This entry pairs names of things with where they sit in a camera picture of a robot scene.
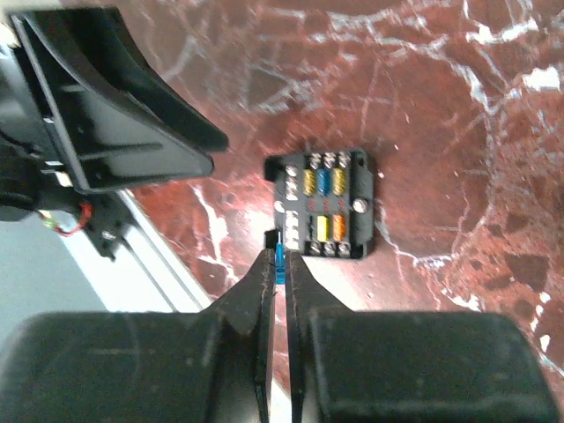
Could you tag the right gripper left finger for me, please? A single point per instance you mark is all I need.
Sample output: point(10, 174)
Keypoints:
point(242, 360)

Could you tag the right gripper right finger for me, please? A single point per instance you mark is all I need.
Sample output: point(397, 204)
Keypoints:
point(305, 296)

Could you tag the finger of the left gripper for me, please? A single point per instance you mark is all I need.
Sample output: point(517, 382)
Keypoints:
point(61, 109)
point(104, 38)

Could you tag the small blue fuse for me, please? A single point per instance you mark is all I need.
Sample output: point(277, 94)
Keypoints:
point(280, 261)

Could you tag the yellow blade fuse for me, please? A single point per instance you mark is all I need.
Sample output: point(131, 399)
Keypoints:
point(322, 228)

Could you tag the black fuse box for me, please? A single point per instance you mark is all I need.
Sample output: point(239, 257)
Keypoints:
point(295, 214)

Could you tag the blue blade fuse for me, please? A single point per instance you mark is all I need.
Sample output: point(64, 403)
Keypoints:
point(323, 182)

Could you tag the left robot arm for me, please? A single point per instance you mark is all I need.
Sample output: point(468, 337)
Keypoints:
point(29, 184)

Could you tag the orange fuse in box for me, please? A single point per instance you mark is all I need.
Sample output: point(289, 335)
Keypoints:
point(339, 227)

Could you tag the yellow fuse in box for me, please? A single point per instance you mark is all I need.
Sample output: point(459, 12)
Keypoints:
point(309, 182)

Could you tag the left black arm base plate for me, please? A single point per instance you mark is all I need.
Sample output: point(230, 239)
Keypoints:
point(106, 228)

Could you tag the aluminium rail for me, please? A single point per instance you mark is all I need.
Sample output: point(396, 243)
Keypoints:
point(145, 274)

